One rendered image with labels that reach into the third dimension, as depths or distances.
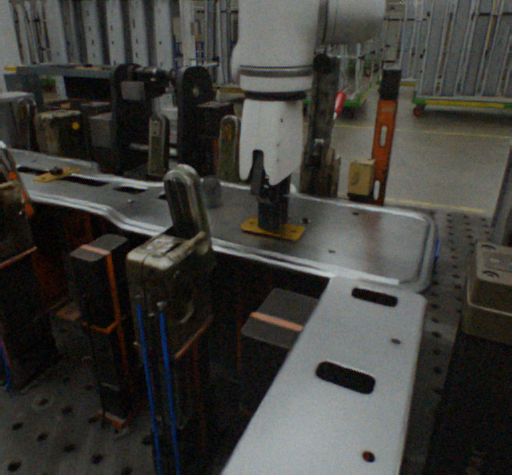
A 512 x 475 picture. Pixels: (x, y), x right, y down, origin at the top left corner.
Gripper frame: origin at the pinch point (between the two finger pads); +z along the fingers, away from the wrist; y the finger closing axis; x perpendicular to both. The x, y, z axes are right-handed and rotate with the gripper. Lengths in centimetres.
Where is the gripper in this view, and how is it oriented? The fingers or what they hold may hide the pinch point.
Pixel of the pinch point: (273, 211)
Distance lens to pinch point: 55.7
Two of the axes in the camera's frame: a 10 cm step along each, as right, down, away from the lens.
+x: 9.0, 1.7, -3.9
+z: 0.0, 9.1, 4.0
